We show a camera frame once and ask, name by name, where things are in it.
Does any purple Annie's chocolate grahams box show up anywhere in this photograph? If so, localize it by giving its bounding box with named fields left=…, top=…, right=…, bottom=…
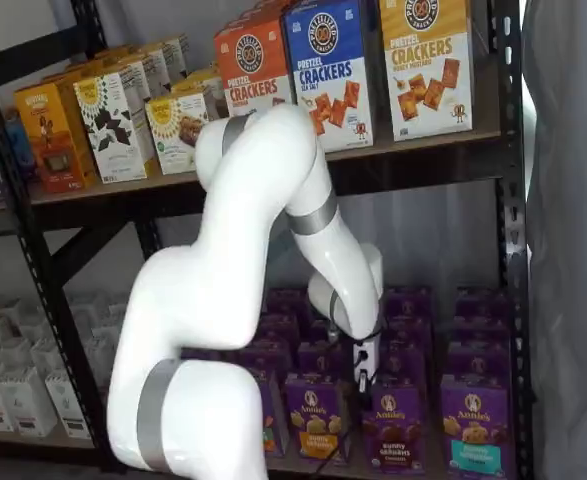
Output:
left=375, top=344, right=428, bottom=384
left=382, top=285, right=433, bottom=319
left=380, top=314, right=433, bottom=349
left=361, top=374, right=428, bottom=475

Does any orange cookie box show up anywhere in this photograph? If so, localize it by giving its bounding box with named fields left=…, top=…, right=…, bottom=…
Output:
left=14, top=79, right=98, bottom=195
left=47, top=52, right=139, bottom=85

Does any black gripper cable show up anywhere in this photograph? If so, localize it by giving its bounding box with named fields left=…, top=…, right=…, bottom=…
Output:
left=352, top=299, right=388, bottom=364

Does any purple Annie's hidden veggies box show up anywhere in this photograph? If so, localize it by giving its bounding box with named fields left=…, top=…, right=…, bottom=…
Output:
left=255, top=313, right=302, bottom=346
left=265, top=287, right=310, bottom=319
left=237, top=341, right=295, bottom=376
left=257, top=369, right=290, bottom=457

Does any purple Annie's box teal label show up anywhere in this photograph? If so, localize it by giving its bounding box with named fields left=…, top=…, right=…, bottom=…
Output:
left=451, top=313, right=512, bottom=347
left=440, top=374, right=518, bottom=479
left=445, top=341, right=513, bottom=381
left=455, top=286, right=510, bottom=319

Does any yellow pretzel crackers box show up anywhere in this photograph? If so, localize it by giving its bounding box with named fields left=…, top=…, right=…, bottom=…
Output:
left=378, top=0, right=475, bottom=143

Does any wooden shelf board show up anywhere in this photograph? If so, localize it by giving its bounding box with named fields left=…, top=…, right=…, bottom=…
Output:
left=0, top=409, right=97, bottom=451
left=30, top=130, right=502, bottom=206
left=265, top=449, right=374, bottom=480

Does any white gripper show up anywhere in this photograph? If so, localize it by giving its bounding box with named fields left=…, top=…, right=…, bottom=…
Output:
left=350, top=338, right=379, bottom=407

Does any white Sweet Thins box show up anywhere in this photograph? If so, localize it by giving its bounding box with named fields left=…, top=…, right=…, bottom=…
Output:
left=117, top=55, right=169, bottom=151
left=72, top=72, right=149, bottom=185
left=160, top=33, right=190, bottom=84

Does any pale backdrop sheet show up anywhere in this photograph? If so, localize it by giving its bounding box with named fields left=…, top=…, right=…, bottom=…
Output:
left=520, top=0, right=587, bottom=480

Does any orange cheddar pretzel crackers box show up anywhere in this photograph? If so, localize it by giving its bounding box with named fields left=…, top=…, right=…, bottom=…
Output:
left=214, top=19, right=295, bottom=120
left=222, top=0, right=294, bottom=31

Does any blue pretzel crackers box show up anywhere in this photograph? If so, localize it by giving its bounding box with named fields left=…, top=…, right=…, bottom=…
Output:
left=282, top=0, right=375, bottom=155

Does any Simple Mills bar box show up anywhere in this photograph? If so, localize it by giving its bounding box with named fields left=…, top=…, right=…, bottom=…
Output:
left=171, top=73, right=227, bottom=122
left=145, top=92, right=212, bottom=176

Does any purple Annie's box yellow label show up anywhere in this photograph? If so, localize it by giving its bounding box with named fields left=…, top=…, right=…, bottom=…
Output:
left=305, top=318, right=337, bottom=346
left=283, top=373, right=350, bottom=467
left=297, top=341, right=348, bottom=379

